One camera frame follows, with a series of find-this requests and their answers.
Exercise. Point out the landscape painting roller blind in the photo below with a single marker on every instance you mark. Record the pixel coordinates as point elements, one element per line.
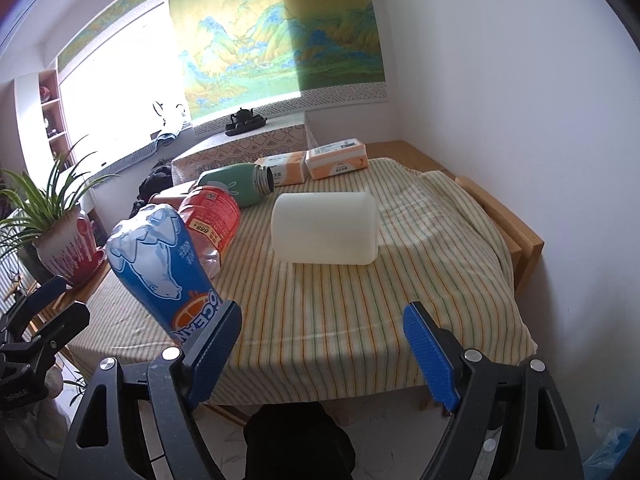
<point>215,56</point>

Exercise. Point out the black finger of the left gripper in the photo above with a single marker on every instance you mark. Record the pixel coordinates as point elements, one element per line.
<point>24,363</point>

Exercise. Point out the striped yellow tablecloth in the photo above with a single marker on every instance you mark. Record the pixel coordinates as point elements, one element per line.
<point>320,332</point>

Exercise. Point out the patterned beige storage box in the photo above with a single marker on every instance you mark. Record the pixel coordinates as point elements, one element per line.
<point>220,150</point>

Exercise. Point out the green spider plant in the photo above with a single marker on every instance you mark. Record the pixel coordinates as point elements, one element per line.
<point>36,210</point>

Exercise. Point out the black teapot on tray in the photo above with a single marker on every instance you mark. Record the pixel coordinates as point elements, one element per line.
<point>243,121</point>

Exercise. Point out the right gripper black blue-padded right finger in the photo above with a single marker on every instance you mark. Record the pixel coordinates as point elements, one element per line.
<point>513,413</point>

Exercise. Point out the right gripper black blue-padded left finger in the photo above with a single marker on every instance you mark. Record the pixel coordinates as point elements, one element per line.
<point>106,439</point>

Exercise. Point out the red white flower pot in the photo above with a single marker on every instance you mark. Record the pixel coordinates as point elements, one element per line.
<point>69,248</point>

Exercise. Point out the red labelled plastic cup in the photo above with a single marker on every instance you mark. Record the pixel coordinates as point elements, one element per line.
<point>212,218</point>

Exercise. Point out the white translucent plastic cup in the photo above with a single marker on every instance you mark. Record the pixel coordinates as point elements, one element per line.
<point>326,228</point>

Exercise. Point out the orange white carton box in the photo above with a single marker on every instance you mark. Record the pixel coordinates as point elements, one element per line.
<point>287,169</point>

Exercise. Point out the orange white tissue pack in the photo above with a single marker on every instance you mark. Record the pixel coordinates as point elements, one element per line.
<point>336,158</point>

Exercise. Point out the green thermos bottle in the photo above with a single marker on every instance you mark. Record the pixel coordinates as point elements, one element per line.
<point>248,184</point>

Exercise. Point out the white wall shelf unit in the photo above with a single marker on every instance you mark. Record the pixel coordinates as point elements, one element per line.
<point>40,120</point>

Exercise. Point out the blue orange Arctic Ocean cup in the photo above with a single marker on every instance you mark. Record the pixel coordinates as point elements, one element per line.
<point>153,255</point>

